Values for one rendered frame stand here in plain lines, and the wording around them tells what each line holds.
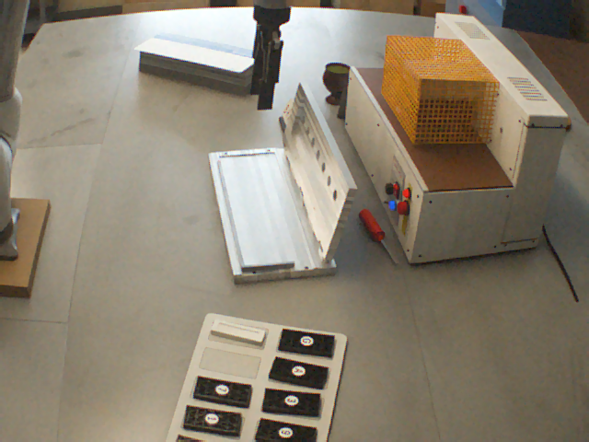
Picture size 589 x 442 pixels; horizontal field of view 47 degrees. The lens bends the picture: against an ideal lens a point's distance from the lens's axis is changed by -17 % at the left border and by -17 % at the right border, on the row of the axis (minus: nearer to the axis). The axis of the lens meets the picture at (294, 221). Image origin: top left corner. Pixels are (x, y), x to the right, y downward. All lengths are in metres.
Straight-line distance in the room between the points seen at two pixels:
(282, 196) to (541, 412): 0.82
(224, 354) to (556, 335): 0.70
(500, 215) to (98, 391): 0.93
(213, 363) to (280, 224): 0.42
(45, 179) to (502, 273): 1.15
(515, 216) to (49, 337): 1.05
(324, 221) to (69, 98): 1.01
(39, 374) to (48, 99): 1.12
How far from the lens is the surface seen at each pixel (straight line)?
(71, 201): 1.83
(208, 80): 2.26
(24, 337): 1.51
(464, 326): 1.55
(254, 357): 1.42
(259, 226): 1.69
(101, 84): 2.35
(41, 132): 2.15
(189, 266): 1.62
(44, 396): 1.39
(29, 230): 1.71
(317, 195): 1.66
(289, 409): 1.33
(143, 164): 1.93
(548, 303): 1.67
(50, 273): 1.64
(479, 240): 1.69
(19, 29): 1.62
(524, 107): 1.57
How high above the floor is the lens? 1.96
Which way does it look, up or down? 38 degrees down
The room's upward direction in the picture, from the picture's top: 4 degrees clockwise
